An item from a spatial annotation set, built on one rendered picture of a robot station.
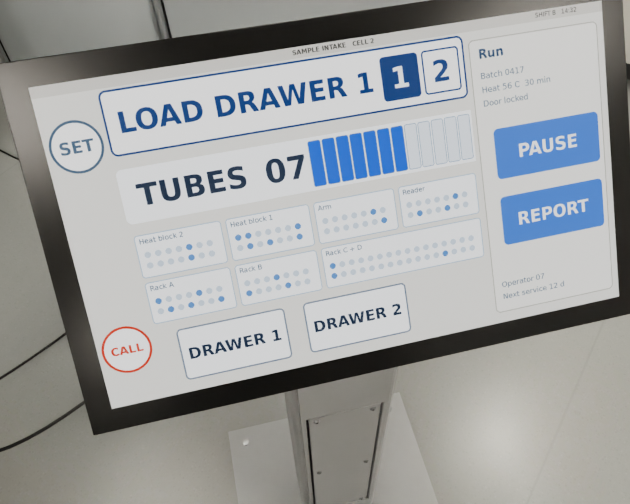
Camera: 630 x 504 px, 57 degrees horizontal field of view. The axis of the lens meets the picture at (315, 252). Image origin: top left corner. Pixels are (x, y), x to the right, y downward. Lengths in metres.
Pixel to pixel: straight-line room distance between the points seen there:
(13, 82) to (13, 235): 1.68
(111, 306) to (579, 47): 0.46
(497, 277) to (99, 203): 0.35
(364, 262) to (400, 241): 0.04
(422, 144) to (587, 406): 1.28
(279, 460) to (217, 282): 1.03
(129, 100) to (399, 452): 1.18
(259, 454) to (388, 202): 1.08
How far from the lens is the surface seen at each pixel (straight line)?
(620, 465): 1.68
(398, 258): 0.52
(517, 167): 0.55
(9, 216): 2.24
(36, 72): 0.50
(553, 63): 0.57
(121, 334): 0.51
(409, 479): 1.49
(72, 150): 0.50
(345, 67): 0.50
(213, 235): 0.49
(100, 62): 0.50
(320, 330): 0.52
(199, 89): 0.49
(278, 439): 1.51
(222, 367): 0.52
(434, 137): 0.52
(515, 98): 0.55
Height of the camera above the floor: 1.44
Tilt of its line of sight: 51 degrees down
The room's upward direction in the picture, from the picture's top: 2 degrees counter-clockwise
